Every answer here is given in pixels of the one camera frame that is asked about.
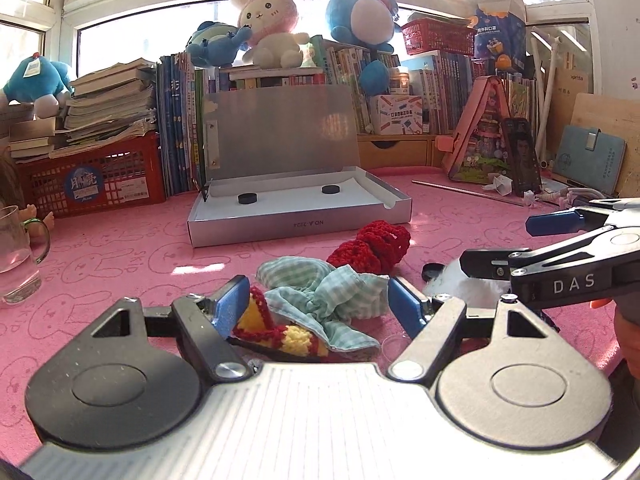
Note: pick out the red plastic crate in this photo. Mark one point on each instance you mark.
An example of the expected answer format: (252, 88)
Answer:
(125, 180)

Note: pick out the wooden drawer shelf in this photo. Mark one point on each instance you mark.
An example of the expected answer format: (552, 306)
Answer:
(395, 152)

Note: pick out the row of blue thin books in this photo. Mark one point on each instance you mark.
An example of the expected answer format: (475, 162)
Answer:
(177, 125)

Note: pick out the clear glass mug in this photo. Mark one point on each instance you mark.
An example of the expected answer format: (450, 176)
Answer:
(15, 260)

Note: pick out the metal straw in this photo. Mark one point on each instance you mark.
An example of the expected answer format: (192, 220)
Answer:
(465, 190)

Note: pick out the white window frame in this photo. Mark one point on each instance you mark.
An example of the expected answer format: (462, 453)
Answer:
(150, 0)

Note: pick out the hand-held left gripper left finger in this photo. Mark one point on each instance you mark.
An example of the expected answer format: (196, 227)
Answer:
(231, 302)

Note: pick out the red plastic basket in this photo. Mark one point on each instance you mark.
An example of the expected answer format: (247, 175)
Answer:
(435, 37)

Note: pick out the wooden board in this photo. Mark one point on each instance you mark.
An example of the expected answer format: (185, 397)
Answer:
(610, 110)

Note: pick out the person's right hand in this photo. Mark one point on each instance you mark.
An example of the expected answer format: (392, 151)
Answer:
(629, 330)

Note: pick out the blue printed carton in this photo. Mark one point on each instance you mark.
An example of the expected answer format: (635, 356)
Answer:
(497, 40)

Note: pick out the pile of flat books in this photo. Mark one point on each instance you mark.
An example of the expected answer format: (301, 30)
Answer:
(270, 77)

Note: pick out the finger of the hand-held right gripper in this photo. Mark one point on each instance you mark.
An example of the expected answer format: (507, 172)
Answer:
(552, 222)
(487, 264)

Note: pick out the small glass jar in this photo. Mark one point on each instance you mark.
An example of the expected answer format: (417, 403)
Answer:
(399, 81)

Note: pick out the white pencil-print box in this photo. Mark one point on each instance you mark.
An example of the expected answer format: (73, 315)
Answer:
(395, 115)

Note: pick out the yellow red crochet ornament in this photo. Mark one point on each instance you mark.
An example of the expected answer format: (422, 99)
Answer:
(300, 341)

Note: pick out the white plastic pipes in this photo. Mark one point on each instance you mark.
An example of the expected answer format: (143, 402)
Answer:
(550, 85)

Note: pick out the row of pale upright books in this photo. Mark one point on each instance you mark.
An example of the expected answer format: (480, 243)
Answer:
(450, 85)

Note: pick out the blue alien plush toy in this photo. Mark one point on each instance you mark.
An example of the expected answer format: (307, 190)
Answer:
(215, 45)

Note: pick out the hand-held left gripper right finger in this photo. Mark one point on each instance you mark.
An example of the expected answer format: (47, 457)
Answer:
(405, 305)

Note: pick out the red crochet scrunchie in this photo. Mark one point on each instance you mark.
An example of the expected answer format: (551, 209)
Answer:
(380, 242)

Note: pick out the white folded paper figure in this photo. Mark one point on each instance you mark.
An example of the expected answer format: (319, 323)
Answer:
(500, 183)

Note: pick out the blue cat plush toy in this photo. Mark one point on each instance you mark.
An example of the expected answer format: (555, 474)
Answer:
(35, 75)

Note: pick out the silver cardboard box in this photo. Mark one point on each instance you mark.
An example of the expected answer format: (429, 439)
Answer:
(280, 130)

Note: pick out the large blue round plush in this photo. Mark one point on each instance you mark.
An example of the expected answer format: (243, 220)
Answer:
(360, 15)

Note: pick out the blue notebook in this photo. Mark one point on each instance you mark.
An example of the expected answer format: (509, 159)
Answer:
(585, 160)

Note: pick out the green gingham cloth scrunchie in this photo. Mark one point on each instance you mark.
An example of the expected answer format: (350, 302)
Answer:
(325, 290)

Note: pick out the pink triangular toy house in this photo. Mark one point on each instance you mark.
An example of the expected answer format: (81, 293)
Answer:
(480, 145)

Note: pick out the black round disc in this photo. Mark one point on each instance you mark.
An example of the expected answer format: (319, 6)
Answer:
(430, 273)
(246, 199)
(330, 189)

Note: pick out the pink rabbit plush toy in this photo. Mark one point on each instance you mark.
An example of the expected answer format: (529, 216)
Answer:
(272, 25)

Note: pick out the white fluffy plush toy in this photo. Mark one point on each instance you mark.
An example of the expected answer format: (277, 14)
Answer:
(465, 290)

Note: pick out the pink rabbit-print table mat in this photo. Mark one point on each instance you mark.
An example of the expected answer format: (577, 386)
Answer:
(125, 260)

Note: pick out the row of colourful upright books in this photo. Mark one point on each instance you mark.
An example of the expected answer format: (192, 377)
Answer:
(345, 75)

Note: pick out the brown-haired doll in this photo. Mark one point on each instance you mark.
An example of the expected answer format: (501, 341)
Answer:
(10, 185)

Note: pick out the stack of worn books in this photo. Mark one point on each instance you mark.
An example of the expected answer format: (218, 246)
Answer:
(110, 105)

